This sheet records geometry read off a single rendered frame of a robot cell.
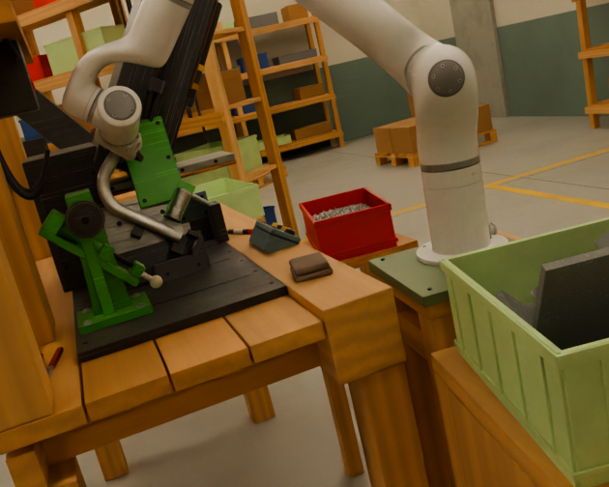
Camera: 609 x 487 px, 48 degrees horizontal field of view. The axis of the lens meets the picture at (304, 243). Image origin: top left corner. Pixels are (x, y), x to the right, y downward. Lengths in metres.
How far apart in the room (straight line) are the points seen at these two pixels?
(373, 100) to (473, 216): 10.30
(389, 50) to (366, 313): 0.52
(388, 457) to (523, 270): 0.45
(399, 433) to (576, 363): 0.62
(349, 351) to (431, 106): 0.47
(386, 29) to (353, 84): 10.18
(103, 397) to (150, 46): 0.67
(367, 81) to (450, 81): 10.35
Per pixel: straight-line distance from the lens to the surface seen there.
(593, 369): 0.81
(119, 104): 1.40
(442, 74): 1.28
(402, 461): 1.38
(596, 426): 0.84
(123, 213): 1.67
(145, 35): 1.40
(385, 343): 1.26
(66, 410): 1.17
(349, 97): 11.50
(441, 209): 1.39
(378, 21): 1.35
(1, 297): 1.11
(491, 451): 1.07
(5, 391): 1.16
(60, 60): 5.33
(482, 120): 8.25
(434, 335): 1.31
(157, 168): 1.72
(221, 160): 1.87
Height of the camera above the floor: 1.31
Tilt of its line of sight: 14 degrees down
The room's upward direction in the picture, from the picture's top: 13 degrees counter-clockwise
